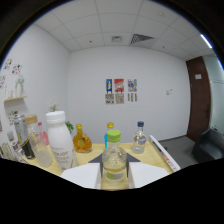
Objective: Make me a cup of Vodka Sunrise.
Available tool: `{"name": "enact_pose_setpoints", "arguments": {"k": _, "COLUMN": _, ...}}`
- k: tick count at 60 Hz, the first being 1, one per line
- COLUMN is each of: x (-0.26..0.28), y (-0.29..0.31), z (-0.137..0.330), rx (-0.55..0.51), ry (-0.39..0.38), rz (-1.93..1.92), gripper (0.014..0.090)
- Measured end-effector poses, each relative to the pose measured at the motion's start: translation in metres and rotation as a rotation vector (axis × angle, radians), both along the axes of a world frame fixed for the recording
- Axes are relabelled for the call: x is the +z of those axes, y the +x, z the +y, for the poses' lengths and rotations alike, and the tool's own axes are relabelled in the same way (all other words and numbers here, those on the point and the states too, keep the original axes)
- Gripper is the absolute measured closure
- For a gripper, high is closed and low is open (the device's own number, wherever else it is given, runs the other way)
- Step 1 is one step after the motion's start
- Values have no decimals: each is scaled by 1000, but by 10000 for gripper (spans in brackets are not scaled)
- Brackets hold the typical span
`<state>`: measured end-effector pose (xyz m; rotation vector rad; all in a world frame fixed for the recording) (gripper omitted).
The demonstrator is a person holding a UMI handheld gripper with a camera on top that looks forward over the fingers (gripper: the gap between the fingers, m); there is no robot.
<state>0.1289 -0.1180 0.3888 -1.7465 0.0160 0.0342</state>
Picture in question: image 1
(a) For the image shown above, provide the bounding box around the clear bottle green cap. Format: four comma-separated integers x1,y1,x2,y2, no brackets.
101,129,128,181

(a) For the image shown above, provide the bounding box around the wooden two-tier rack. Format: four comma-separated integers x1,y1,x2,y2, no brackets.
19,134,182,191

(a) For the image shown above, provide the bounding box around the amber liquor bottle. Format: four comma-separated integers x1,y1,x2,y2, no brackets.
72,123,93,154

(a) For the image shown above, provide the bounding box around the large white milk bottle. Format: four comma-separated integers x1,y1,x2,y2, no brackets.
45,110,79,172

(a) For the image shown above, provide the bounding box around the potted green plant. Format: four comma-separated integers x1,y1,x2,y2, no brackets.
64,120,75,134

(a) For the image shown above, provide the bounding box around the glass jar cork lid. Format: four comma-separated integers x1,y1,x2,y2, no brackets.
24,114,54,168

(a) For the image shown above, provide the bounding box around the small blue bottle yellow cap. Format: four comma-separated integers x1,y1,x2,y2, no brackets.
103,121,115,149

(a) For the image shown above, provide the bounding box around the pink bottle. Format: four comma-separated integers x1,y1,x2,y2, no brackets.
36,121,50,147

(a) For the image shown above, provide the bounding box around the black chair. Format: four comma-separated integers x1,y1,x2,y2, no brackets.
191,128,224,164

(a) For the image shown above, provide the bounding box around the tall black yellow can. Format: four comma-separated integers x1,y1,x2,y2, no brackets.
13,114,36,160

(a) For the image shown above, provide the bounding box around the white flower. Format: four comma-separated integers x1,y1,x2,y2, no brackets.
49,101,58,113

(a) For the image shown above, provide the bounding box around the brown door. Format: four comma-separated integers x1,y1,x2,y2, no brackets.
185,55,212,143

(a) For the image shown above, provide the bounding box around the white figurine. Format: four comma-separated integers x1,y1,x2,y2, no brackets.
13,73,27,98

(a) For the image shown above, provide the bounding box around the ceiling air vent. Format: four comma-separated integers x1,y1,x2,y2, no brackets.
129,33,156,46

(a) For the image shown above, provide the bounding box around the ceiling light panel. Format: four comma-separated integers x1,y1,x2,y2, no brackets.
199,33,214,50

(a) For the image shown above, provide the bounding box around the multicolour wall poster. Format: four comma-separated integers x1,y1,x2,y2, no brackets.
127,78,138,103

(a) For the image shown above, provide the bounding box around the red wall poster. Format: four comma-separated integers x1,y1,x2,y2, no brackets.
113,78,125,105

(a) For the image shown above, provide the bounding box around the blue wall poster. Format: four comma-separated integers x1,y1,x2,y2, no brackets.
105,78,114,105

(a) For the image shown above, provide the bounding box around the wooden wall shelf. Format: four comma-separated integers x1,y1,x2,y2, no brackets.
3,95,28,103

